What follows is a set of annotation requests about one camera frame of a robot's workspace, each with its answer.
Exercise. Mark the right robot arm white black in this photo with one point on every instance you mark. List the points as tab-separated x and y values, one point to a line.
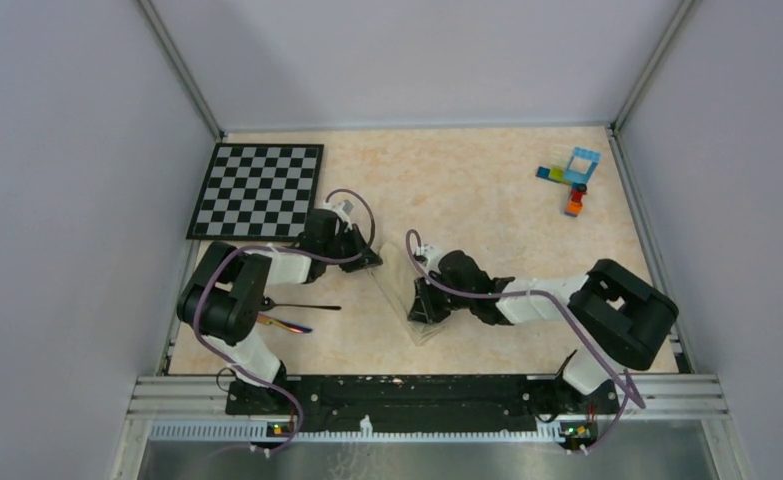
620	320

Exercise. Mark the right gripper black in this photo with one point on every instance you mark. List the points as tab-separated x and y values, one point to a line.
424	309

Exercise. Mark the white slotted cable duct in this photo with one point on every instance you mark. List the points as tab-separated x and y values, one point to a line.
246	431

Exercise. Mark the colourful toy brick structure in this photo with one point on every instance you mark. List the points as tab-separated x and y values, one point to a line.
576	174

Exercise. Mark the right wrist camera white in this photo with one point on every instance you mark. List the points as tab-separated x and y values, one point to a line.
428	257

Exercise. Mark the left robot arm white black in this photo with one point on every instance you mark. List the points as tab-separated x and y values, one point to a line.
226	293

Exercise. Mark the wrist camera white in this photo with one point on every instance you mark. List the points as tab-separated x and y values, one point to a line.
342	210
428	257

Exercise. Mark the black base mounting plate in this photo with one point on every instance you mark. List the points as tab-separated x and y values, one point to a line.
421	403

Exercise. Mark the iridescent rainbow knife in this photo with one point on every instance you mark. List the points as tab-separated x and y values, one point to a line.
291	327

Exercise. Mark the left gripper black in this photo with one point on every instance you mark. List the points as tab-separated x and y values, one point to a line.
369	258

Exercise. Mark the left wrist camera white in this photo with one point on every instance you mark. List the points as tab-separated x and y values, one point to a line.
342	210

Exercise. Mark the beige cloth napkin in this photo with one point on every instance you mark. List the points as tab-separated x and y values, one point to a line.
396	278

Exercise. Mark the black white checkerboard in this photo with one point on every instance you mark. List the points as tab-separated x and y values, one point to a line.
256	191

